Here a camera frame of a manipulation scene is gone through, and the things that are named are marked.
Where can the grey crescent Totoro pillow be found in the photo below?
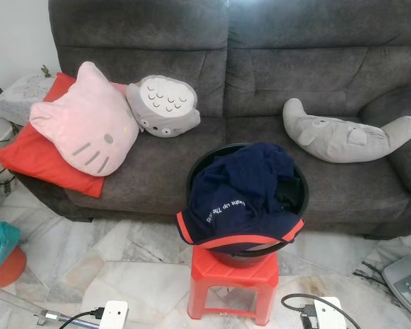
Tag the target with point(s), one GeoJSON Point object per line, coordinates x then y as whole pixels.
{"type": "Point", "coordinates": [335, 137]}

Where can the small bronze figurine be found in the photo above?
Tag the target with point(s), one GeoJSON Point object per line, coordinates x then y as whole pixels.
{"type": "Point", "coordinates": [46, 70]}

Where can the side table lace cloth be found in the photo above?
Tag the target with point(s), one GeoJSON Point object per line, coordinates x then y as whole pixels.
{"type": "Point", "coordinates": [20, 92]}

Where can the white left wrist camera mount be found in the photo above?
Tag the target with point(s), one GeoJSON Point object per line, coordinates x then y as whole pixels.
{"type": "Point", "coordinates": [114, 315]}

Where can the red cushion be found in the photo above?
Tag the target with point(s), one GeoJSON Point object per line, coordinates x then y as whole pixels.
{"type": "Point", "coordinates": [34, 157]}

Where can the black round laundry basket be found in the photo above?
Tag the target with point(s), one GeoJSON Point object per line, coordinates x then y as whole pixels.
{"type": "Point", "coordinates": [298, 195]}

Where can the grey floor fan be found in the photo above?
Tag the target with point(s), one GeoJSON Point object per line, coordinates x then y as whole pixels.
{"type": "Point", "coordinates": [404, 288]}

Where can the red plastic bucket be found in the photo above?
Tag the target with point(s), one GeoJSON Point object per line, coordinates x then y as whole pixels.
{"type": "Point", "coordinates": [7, 271]}

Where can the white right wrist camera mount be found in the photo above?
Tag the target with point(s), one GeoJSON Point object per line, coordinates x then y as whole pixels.
{"type": "Point", "coordinates": [329, 314]}

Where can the pink cat face pillow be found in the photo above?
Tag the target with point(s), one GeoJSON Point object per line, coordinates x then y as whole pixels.
{"type": "Point", "coordinates": [82, 123]}

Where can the grey round Totoro pillow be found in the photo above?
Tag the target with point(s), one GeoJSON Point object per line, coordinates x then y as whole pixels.
{"type": "Point", "coordinates": [163, 106]}

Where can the navy shirt red trim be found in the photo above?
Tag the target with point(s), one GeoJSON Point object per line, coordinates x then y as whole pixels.
{"type": "Point", "coordinates": [240, 192]}

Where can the red plastic stool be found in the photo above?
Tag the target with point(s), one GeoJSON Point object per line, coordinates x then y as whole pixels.
{"type": "Point", "coordinates": [233, 274]}

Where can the teal plastic bag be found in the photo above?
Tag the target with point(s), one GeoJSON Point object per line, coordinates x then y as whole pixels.
{"type": "Point", "coordinates": [0, 236]}

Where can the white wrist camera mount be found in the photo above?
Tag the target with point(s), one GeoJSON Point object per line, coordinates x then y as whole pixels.
{"type": "Point", "coordinates": [329, 314]}
{"type": "Point", "coordinates": [114, 315]}

